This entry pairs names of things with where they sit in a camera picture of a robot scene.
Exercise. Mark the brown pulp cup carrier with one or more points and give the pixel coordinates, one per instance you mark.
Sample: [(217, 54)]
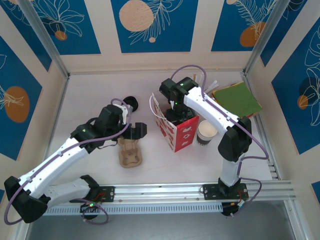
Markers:
[(130, 155)]

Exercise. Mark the red white paper gift bag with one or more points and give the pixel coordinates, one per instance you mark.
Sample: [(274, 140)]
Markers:
[(183, 137)]

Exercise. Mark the paper coffee cup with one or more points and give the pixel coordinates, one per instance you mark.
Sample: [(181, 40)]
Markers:
[(206, 131)]

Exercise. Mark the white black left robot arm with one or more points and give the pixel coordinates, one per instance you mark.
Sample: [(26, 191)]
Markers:
[(50, 167)]

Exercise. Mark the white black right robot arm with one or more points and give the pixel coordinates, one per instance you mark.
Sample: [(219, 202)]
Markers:
[(210, 107)]

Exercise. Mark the wooden stir stick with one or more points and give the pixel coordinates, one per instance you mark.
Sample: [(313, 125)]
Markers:
[(193, 77)]

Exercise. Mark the black cup lid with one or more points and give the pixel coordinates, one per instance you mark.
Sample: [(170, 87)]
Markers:
[(132, 101)]

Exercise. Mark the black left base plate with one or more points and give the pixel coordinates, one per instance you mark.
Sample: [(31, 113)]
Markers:
[(108, 193)]

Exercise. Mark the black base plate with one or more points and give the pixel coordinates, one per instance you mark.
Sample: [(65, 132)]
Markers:
[(208, 192), (108, 193)]

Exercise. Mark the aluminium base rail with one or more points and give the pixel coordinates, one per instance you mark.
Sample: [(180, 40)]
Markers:
[(155, 192)]

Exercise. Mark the aluminium frame post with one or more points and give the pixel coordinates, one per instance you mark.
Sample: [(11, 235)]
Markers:
[(46, 37), (265, 37)]

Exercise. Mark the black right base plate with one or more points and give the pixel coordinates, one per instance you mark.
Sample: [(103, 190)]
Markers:
[(208, 192)]

